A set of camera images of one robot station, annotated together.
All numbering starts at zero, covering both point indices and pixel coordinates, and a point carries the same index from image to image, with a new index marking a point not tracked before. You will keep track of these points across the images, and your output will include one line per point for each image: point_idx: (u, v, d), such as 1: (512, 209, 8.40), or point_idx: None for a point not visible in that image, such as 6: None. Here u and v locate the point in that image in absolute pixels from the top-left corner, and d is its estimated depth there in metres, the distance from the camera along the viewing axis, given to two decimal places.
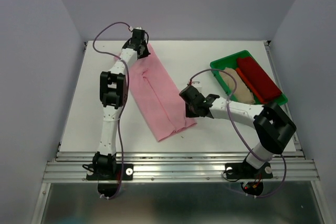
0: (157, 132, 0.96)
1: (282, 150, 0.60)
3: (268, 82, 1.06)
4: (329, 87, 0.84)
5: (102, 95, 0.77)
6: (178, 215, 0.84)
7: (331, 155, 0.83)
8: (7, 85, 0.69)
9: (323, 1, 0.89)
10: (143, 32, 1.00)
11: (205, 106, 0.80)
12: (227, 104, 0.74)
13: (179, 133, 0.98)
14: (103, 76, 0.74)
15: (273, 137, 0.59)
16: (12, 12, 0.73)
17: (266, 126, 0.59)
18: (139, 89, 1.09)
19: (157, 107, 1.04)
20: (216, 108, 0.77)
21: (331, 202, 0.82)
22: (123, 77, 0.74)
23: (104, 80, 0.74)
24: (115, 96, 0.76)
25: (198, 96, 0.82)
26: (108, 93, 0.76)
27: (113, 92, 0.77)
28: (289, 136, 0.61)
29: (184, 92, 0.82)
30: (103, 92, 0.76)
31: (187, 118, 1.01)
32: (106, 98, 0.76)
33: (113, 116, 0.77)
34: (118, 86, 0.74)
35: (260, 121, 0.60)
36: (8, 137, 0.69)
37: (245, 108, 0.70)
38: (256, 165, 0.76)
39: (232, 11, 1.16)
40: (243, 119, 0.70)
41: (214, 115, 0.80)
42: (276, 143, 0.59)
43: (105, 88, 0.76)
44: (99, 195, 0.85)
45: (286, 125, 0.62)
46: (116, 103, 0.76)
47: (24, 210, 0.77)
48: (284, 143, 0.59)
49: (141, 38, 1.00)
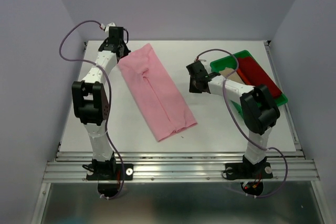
0: (157, 132, 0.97)
1: (261, 129, 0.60)
3: (268, 81, 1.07)
4: (329, 87, 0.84)
5: (76, 110, 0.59)
6: (178, 215, 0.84)
7: (331, 153, 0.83)
8: (7, 85, 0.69)
9: (323, 1, 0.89)
10: (122, 29, 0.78)
11: (204, 82, 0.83)
12: (223, 81, 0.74)
13: (179, 133, 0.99)
14: (74, 86, 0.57)
15: (253, 114, 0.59)
16: (13, 13, 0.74)
17: (250, 104, 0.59)
18: (138, 89, 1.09)
19: (157, 107, 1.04)
20: (213, 84, 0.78)
21: (332, 202, 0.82)
22: (100, 86, 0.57)
23: (76, 92, 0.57)
24: (93, 112, 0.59)
25: (201, 72, 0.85)
26: (85, 107, 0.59)
27: (90, 105, 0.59)
28: (271, 118, 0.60)
29: (190, 65, 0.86)
30: (78, 105, 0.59)
31: (188, 118, 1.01)
32: (82, 114, 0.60)
33: (98, 132, 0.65)
34: (95, 99, 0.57)
35: (246, 97, 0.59)
36: (9, 136, 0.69)
37: (238, 86, 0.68)
38: (252, 161, 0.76)
39: (232, 11, 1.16)
40: (235, 97, 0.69)
41: (212, 90, 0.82)
42: (256, 120, 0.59)
43: (79, 100, 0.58)
44: (99, 195, 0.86)
45: (272, 109, 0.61)
46: (98, 119, 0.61)
47: (24, 210, 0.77)
48: (264, 122, 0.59)
49: (119, 37, 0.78)
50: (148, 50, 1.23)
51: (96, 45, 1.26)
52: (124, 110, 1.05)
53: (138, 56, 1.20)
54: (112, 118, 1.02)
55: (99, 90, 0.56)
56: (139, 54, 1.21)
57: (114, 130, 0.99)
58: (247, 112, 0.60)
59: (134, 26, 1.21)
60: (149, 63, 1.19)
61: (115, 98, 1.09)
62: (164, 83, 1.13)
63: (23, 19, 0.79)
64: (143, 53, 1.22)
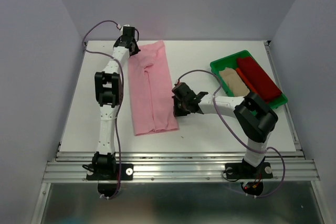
0: (136, 127, 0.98)
1: (264, 138, 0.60)
3: (267, 83, 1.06)
4: (329, 87, 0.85)
5: (98, 95, 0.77)
6: (178, 215, 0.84)
7: (331, 154, 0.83)
8: (7, 85, 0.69)
9: (323, 1, 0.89)
10: (133, 29, 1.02)
11: (195, 103, 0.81)
12: (213, 98, 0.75)
13: (158, 133, 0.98)
14: (97, 76, 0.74)
15: (252, 124, 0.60)
16: (12, 14, 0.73)
17: (245, 115, 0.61)
18: (136, 83, 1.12)
19: (147, 102, 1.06)
20: (203, 103, 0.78)
21: (331, 201, 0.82)
22: (117, 76, 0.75)
23: (98, 81, 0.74)
24: (111, 96, 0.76)
25: (189, 94, 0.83)
26: (105, 93, 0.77)
27: (108, 91, 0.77)
28: (270, 124, 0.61)
29: (177, 88, 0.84)
30: (98, 92, 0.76)
31: (170, 121, 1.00)
32: (102, 98, 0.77)
33: (110, 115, 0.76)
34: (114, 86, 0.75)
35: (240, 109, 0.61)
36: (9, 136, 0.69)
37: (229, 100, 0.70)
38: (254, 163, 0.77)
39: (232, 11, 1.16)
40: (229, 112, 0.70)
41: (204, 110, 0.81)
42: (257, 130, 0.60)
43: (100, 88, 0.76)
44: (99, 195, 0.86)
45: (269, 114, 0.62)
46: (113, 102, 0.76)
47: (24, 210, 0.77)
48: (265, 130, 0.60)
49: (132, 35, 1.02)
50: (160, 46, 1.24)
51: (95, 45, 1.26)
52: (123, 110, 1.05)
53: (148, 50, 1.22)
54: None
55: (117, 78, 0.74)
56: (149, 48, 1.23)
57: None
58: (245, 124, 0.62)
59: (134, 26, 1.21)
60: (157, 58, 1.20)
61: None
62: (163, 81, 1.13)
63: (22, 19, 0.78)
64: (153, 48, 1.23)
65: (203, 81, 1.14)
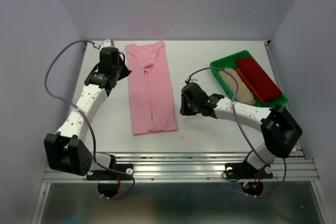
0: (134, 127, 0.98)
1: (287, 155, 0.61)
3: (270, 83, 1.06)
4: (329, 88, 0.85)
5: (53, 163, 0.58)
6: (177, 215, 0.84)
7: (331, 155, 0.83)
8: (7, 85, 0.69)
9: (323, 2, 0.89)
10: (114, 57, 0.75)
11: (208, 107, 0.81)
12: (232, 105, 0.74)
13: (157, 133, 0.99)
14: (49, 140, 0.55)
15: (280, 142, 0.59)
16: (11, 13, 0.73)
17: (273, 130, 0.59)
18: (136, 83, 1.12)
19: (147, 103, 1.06)
20: (220, 108, 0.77)
21: (331, 202, 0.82)
22: (76, 142, 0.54)
23: (51, 146, 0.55)
24: (70, 166, 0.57)
25: (201, 96, 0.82)
26: (61, 162, 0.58)
27: (66, 158, 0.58)
28: (294, 140, 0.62)
29: (188, 89, 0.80)
30: (53, 160, 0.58)
31: (169, 123, 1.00)
32: (60, 167, 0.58)
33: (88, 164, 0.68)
34: (71, 155, 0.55)
35: (268, 125, 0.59)
36: (8, 136, 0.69)
37: (251, 110, 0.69)
38: (257, 167, 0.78)
39: (232, 11, 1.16)
40: (250, 122, 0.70)
41: (218, 115, 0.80)
42: (283, 148, 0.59)
43: (54, 156, 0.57)
44: (99, 195, 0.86)
45: (293, 129, 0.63)
46: (75, 171, 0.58)
47: (24, 210, 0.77)
48: (291, 148, 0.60)
49: (112, 65, 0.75)
50: (160, 46, 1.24)
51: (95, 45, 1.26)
52: (123, 110, 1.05)
53: (148, 50, 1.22)
54: (112, 118, 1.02)
55: (76, 147, 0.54)
56: (150, 49, 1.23)
57: (114, 131, 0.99)
58: (271, 140, 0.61)
59: (135, 26, 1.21)
60: (157, 59, 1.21)
61: (115, 98, 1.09)
62: (162, 81, 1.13)
63: (21, 19, 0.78)
64: (153, 48, 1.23)
65: (203, 81, 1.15)
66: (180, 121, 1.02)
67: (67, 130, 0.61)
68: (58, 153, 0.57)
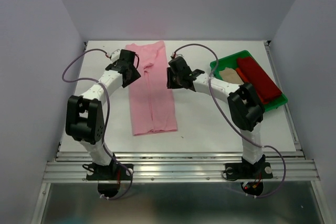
0: (135, 127, 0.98)
1: (250, 127, 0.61)
3: (268, 82, 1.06)
4: (329, 88, 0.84)
5: (68, 128, 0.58)
6: (178, 215, 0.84)
7: (331, 155, 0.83)
8: (7, 85, 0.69)
9: (323, 2, 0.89)
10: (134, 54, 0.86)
11: (189, 80, 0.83)
12: (208, 80, 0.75)
13: (157, 133, 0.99)
14: (71, 100, 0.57)
15: (241, 113, 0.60)
16: (11, 14, 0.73)
17: (237, 102, 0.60)
18: (136, 83, 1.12)
19: (147, 103, 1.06)
20: (197, 82, 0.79)
21: (331, 202, 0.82)
22: (97, 104, 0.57)
23: (72, 106, 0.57)
24: (84, 130, 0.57)
25: (185, 70, 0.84)
26: (77, 125, 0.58)
27: (83, 123, 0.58)
28: (259, 115, 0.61)
29: (174, 62, 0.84)
30: (70, 122, 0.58)
31: (169, 122, 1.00)
32: (73, 132, 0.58)
33: (94, 147, 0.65)
34: (92, 115, 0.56)
35: (233, 97, 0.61)
36: (9, 135, 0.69)
37: (223, 85, 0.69)
38: (251, 160, 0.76)
39: (232, 11, 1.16)
40: (222, 96, 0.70)
41: (196, 88, 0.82)
42: (244, 119, 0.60)
43: (73, 117, 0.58)
44: (99, 195, 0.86)
45: (259, 105, 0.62)
46: (88, 136, 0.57)
47: (24, 210, 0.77)
48: (253, 120, 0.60)
49: (129, 61, 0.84)
50: (160, 46, 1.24)
51: (95, 45, 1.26)
52: (123, 110, 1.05)
53: (148, 50, 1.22)
54: (112, 119, 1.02)
55: (97, 107, 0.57)
56: (150, 49, 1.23)
57: (114, 131, 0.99)
58: (235, 112, 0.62)
59: (135, 26, 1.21)
60: (157, 59, 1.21)
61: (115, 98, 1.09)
62: (162, 81, 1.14)
63: (21, 19, 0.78)
64: (154, 49, 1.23)
65: None
66: (180, 121, 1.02)
67: (89, 94, 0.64)
68: (76, 115, 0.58)
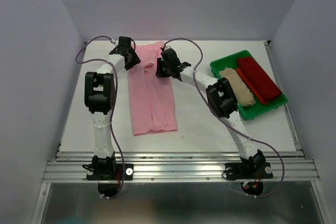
0: (134, 127, 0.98)
1: (222, 115, 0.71)
3: (267, 82, 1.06)
4: (329, 88, 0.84)
5: (87, 99, 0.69)
6: (177, 215, 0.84)
7: (331, 155, 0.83)
8: (7, 85, 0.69)
9: (323, 1, 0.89)
10: (129, 40, 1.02)
11: (177, 71, 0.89)
12: (193, 72, 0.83)
13: (157, 133, 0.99)
14: (88, 75, 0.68)
15: (216, 103, 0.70)
16: (11, 14, 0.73)
17: (213, 94, 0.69)
18: (136, 83, 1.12)
19: (147, 103, 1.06)
20: (184, 74, 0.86)
21: (331, 202, 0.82)
22: (111, 76, 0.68)
23: (89, 80, 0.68)
24: (102, 99, 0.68)
25: (174, 61, 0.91)
26: (94, 96, 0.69)
27: (98, 95, 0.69)
28: (231, 106, 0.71)
29: (165, 52, 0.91)
30: (88, 94, 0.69)
31: (169, 122, 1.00)
32: (91, 103, 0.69)
33: (104, 122, 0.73)
34: (106, 86, 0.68)
35: (210, 90, 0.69)
36: (9, 135, 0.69)
37: (205, 78, 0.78)
38: (244, 156, 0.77)
39: (232, 11, 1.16)
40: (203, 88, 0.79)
41: (182, 79, 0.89)
42: (218, 109, 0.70)
43: (90, 89, 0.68)
44: (99, 195, 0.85)
45: (232, 98, 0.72)
46: (104, 106, 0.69)
47: (25, 210, 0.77)
48: (225, 110, 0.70)
49: (127, 45, 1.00)
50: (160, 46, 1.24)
51: (95, 45, 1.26)
52: (123, 110, 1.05)
53: (148, 51, 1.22)
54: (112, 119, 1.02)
55: (110, 79, 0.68)
56: (150, 49, 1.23)
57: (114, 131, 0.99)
58: (212, 101, 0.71)
59: (134, 26, 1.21)
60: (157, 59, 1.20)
61: None
62: (162, 81, 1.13)
63: (21, 19, 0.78)
64: (154, 49, 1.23)
65: None
66: (180, 121, 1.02)
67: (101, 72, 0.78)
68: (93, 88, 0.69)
